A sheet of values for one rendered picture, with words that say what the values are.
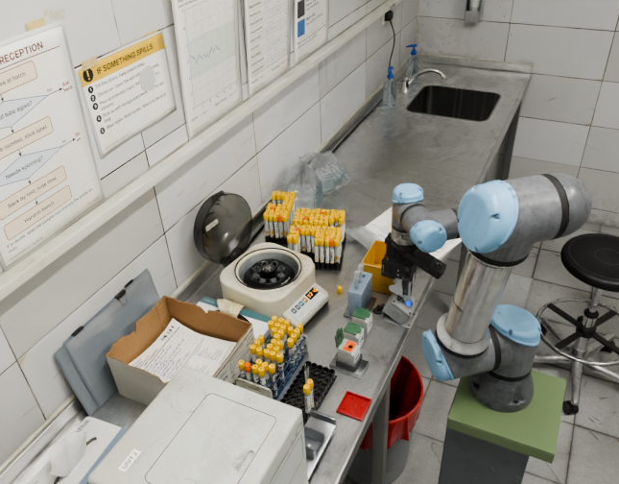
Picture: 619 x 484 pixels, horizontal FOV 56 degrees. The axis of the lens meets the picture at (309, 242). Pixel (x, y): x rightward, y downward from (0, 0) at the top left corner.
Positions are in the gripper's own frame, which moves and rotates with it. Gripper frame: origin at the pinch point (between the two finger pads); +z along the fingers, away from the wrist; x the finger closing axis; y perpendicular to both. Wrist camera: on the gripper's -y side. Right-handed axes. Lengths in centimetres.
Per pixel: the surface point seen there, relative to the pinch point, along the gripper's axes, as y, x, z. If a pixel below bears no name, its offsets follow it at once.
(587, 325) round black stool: -54, -85, 65
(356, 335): 8.8, 17.5, 2.0
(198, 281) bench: 65, 12, 5
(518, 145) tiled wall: -2, -217, 53
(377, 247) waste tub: 16.7, -20.2, 0.6
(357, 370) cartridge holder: 5.5, 24.9, 6.5
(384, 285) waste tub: 9.9, -7.7, 4.6
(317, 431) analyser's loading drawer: 5, 50, 1
